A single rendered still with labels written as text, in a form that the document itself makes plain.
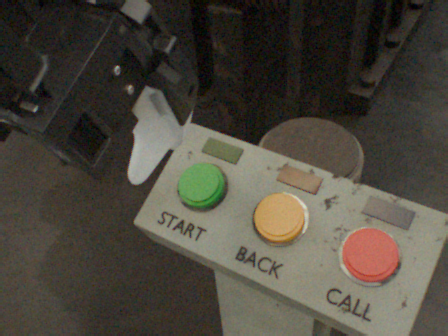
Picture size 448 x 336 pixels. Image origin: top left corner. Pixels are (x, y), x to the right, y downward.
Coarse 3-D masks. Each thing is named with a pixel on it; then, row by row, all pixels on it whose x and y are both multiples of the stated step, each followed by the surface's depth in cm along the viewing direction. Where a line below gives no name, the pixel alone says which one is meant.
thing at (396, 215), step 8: (368, 200) 41; (376, 200) 41; (368, 208) 40; (376, 208) 40; (384, 208) 40; (392, 208) 40; (400, 208) 40; (376, 216) 40; (384, 216) 40; (392, 216) 40; (400, 216) 40; (408, 216) 39; (392, 224) 40; (400, 224) 39; (408, 224) 39
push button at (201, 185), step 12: (192, 168) 45; (204, 168) 44; (216, 168) 45; (180, 180) 45; (192, 180) 44; (204, 180) 44; (216, 180) 44; (180, 192) 44; (192, 192) 44; (204, 192) 44; (216, 192) 44; (192, 204) 44; (204, 204) 43
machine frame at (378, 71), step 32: (160, 0) 145; (352, 0) 114; (384, 0) 125; (416, 0) 157; (288, 32) 129; (352, 32) 120; (384, 32) 134; (352, 64) 129; (384, 64) 141; (320, 96) 137; (352, 96) 134
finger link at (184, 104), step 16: (144, 32) 25; (160, 32) 25; (160, 48) 25; (176, 48) 25; (160, 64) 26; (176, 64) 26; (144, 80) 27; (160, 80) 26; (176, 80) 26; (192, 80) 28; (176, 96) 28; (192, 96) 29; (176, 112) 30
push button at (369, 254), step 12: (372, 228) 39; (348, 240) 39; (360, 240) 39; (372, 240) 38; (384, 240) 38; (348, 252) 38; (360, 252) 38; (372, 252) 38; (384, 252) 38; (396, 252) 38; (348, 264) 38; (360, 264) 38; (372, 264) 38; (384, 264) 38; (396, 264) 38; (360, 276) 38; (372, 276) 38; (384, 276) 37
